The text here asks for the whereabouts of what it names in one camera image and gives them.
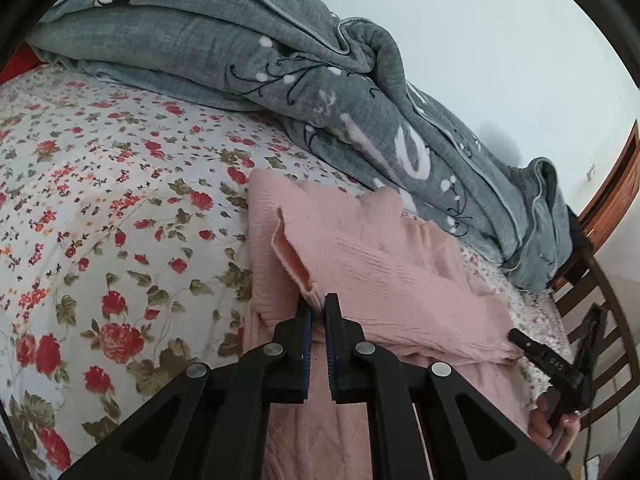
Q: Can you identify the grey printed quilt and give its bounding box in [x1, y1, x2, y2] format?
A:
[35, 0, 576, 291]

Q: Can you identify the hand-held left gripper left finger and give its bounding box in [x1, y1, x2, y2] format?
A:
[59, 294, 316, 480]

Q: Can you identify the red pillow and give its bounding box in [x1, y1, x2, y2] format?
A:
[0, 41, 42, 85]

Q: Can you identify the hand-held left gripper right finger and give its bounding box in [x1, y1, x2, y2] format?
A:
[324, 292, 576, 480]

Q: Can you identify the person's right hand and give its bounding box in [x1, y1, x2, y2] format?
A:
[527, 390, 584, 467]

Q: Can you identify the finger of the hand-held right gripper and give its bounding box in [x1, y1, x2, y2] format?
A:
[508, 328, 584, 387]

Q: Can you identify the rose print bed sheet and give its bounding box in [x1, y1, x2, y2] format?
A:
[0, 62, 381, 476]

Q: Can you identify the wooden chair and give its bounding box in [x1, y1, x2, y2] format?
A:
[547, 210, 633, 421]

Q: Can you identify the pink knitted sweater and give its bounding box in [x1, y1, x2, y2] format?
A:
[239, 167, 533, 480]

